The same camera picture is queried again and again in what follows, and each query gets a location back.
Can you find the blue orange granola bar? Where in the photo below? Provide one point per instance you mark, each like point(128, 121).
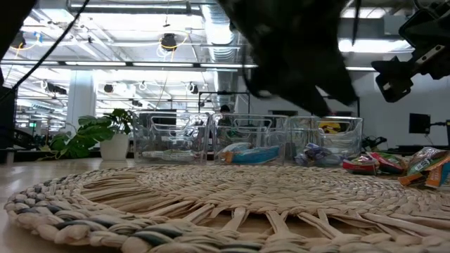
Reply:
point(436, 179)

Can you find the blue purple granola bar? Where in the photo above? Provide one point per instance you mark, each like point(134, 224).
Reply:
point(316, 151)

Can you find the purple silver granola bar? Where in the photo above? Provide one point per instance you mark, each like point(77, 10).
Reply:
point(327, 161)

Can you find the black ceiling device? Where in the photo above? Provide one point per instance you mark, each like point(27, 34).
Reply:
point(169, 40)

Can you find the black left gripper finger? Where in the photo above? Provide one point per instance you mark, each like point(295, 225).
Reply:
point(337, 81)
point(313, 100)

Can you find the round silver air duct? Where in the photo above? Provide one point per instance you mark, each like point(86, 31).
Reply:
point(211, 35)

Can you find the long ceiling light strip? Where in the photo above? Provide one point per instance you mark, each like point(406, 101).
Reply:
point(158, 64)

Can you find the clear plastic bin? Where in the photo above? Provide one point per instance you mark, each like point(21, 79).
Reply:
point(172, 137)
point(246, 133)
point(351, 140)

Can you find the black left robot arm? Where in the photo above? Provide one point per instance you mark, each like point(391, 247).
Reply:
point(12, 17)

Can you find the potted green plant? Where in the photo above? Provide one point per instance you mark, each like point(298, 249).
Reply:
point(116, 147)

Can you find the person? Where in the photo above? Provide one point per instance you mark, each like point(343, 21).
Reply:
point(224, 109)

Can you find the black background metal frame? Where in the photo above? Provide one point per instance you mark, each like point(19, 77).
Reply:
point(225, 92)

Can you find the white column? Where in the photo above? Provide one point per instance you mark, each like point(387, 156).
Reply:
point(81, 102)

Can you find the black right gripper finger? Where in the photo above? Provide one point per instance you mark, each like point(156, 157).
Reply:
point(392, 81)
point(437, 66)

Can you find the black background panel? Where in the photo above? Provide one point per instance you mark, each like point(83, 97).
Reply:
point(7, 116)

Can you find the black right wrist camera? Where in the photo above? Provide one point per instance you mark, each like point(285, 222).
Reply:
point(415, 30)

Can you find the yellow background object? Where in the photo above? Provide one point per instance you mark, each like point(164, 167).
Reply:
point(330, 127)

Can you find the round woven straw placemat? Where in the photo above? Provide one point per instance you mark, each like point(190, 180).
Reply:
point(225, 211)

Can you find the red green granola bar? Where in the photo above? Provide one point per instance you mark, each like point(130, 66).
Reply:
point(358, 168)
point(390, 163)
point(425, 158)

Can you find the black monitor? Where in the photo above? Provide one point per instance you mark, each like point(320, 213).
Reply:
point(420, 123)

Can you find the pale blue granola bar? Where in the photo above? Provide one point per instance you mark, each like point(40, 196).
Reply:
point(235, 147)

